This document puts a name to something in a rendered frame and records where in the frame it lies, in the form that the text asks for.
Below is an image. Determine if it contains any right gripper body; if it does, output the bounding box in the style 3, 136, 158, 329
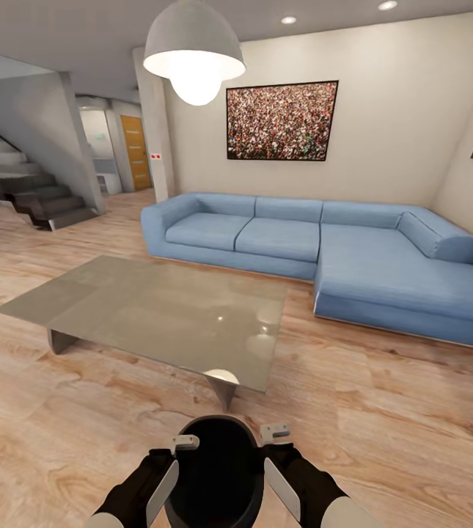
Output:
246, 445, 269, 475

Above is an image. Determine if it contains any cauldron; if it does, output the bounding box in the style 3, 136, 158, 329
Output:
164, 414, 264, 528

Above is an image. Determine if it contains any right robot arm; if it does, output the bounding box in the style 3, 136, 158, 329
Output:
246, 422, 388, 528

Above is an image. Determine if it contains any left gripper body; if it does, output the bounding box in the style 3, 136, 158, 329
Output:
177, 458, 191, 485

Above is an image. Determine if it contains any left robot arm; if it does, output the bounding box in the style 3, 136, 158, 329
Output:
81, 435, 199, 528

